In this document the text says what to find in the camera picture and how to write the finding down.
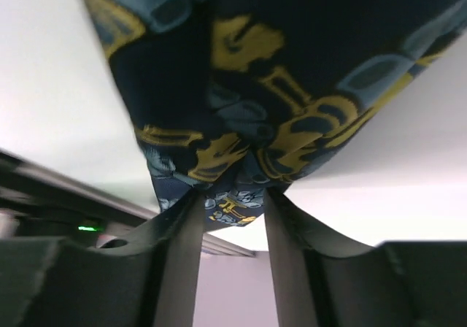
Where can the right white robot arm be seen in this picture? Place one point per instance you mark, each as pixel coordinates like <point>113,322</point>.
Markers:
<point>46,205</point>

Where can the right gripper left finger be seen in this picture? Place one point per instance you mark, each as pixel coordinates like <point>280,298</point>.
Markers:
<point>147,277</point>

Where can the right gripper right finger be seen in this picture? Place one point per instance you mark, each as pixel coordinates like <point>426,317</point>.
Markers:
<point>324,278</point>

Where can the navy floral patterned tie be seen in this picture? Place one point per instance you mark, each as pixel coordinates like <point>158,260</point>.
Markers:
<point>233,97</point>

